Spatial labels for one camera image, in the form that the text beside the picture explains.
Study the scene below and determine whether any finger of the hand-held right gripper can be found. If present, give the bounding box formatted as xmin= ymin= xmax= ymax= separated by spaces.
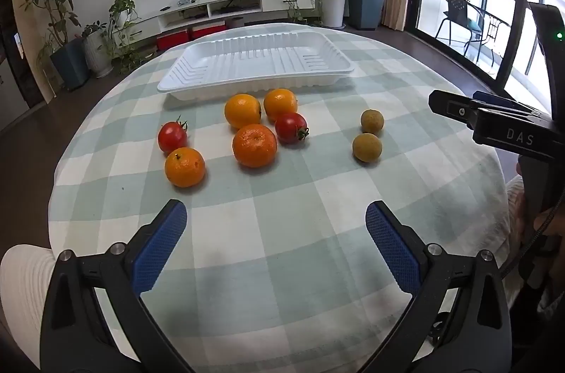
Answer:
xmin=428 ymin=89 xmax=478 ymax=131
xmin=473 ymin=90 xmax=547 ymax=119

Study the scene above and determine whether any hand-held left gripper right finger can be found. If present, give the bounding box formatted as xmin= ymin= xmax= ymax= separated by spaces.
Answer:
xmin=357 ymin=200 xmax=515 ymax=373

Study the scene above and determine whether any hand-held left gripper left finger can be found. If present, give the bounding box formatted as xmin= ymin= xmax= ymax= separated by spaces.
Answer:
xmin=39 ymin=199 xmax=195 ymax=373

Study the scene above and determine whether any brown longan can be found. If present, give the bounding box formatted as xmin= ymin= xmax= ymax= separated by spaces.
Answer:
xmin=360 ymin=109 xmax=385 ymax=135
xmin=352 ymin=132 xmax=383 ymax=163

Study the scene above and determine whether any smooth orange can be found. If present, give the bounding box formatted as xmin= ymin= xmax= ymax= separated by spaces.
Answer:
xmin=263 ymin=88 xmax=298 ymax=121
xmin=165 ymin=146 xmax=206 ymax=188
xmin=224 ymin=93 xmax=263 ymax=130

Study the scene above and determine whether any red tomato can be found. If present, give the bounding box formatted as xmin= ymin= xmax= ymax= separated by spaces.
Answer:
xmin=275 ymin=112 xmax=310 ymax=145
xmin=157 ymin=116 xmax=189 ymax=154

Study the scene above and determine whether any deep orange mandarin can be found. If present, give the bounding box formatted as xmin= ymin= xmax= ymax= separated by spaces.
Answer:
xmin=232 ymin=124 xmax=278 ymax=168

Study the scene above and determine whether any white plastic tray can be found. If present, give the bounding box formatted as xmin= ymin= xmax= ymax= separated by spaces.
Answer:
xmin=157 ymin=24 xmax=356 ymax=101

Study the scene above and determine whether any person's right hand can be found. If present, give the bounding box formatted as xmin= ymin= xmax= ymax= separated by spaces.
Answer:
xmin=506 ymin=162 xmax=531 ymax=244

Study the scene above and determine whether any black balcony chair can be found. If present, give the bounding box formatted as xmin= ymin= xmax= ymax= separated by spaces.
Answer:
xmin=434 ymin=0 xmax=506 ymax=67

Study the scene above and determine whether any black sliding glass door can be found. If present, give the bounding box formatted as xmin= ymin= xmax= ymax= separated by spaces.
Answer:
xmin=410 ymin=0 xmax=565 ymax=100

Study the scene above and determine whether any person's white knit clothing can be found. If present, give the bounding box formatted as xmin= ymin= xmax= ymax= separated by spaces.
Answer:
xmin=0 ymin=243 xmax=143 ymax=373

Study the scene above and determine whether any white television cabinet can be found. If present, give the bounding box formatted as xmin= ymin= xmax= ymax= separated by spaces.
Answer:
xmin=112 ymin=0 xmax=317 ymax=44

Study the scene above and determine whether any tall plant in dark pot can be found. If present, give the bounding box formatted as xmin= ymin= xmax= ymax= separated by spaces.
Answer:
xmin=21 ymin=0 xmax=92 ymax=91

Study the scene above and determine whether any small plant in white pot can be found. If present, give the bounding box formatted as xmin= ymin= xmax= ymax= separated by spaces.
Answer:
xmin=81 ymin=21 xmax=116 ymax=79

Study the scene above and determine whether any red storage box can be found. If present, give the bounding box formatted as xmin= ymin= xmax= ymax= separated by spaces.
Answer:
xmin=191 ymin=24 xmax=227 ymax=41
xmin=156 ymin=31 xmax=191 ymax=51

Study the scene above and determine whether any trailing pothos plant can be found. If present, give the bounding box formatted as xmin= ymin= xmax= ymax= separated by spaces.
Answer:
xmin=107 ymin=0 xmax=156 ymax=70

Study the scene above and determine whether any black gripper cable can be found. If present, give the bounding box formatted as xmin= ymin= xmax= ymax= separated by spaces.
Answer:
xmin=499 ymin=185 xmax=565 ymax=281

